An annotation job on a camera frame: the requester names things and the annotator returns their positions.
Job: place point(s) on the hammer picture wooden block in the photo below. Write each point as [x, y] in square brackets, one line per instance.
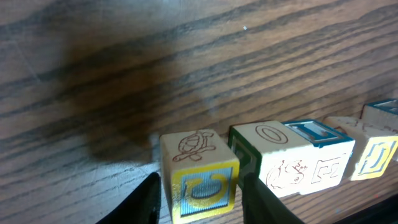
[382, 114]

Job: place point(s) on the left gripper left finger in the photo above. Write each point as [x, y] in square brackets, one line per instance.
[142, 206]

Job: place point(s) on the white maze picture block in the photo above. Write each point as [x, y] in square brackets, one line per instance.
[331, 152]

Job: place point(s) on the plain yellow wooden block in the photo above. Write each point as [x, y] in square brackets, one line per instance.
[373, 150]

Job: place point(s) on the white animal picture block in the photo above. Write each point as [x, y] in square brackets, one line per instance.
[277, 155]

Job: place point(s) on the yellow letter U block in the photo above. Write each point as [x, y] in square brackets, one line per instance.
[199, 173]

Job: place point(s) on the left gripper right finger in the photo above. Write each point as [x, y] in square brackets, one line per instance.
[261, 206]

